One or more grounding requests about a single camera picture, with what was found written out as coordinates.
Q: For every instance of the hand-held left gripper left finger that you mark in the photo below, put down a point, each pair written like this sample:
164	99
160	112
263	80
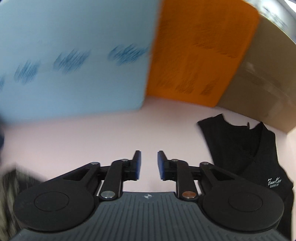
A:
138	165

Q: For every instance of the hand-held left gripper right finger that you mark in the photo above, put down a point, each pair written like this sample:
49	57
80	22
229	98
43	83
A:
161	165

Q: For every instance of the black knit vest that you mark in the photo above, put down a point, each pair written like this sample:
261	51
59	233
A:
249	160

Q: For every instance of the orange printed box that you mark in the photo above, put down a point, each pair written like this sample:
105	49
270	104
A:
198	51

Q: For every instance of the light blue cardboard box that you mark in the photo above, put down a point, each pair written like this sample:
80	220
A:
76	58

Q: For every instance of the patterned lace cloth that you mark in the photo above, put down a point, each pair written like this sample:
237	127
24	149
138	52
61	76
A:
10	197

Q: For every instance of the brown cardboard box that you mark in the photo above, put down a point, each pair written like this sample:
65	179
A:
268	78

